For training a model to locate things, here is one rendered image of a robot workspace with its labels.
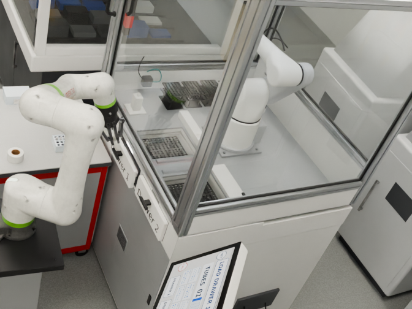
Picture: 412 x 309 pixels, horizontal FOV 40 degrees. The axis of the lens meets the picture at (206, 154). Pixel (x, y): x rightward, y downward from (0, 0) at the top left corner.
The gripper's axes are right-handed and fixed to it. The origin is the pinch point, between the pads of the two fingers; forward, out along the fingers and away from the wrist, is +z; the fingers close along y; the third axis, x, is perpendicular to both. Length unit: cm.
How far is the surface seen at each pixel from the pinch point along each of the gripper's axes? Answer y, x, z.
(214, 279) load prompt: -6, 92, -20
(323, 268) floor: -106, 35, 139
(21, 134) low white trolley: 37.2, -31.8, 5.4
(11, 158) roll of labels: 44.5, -12.9, -0.3
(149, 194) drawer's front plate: -3.5, 32.3, 2.5
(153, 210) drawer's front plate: -2.5, 38.9, 5.1
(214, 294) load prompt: -3, 99, -23
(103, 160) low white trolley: 6.3, -8.0, 16.7
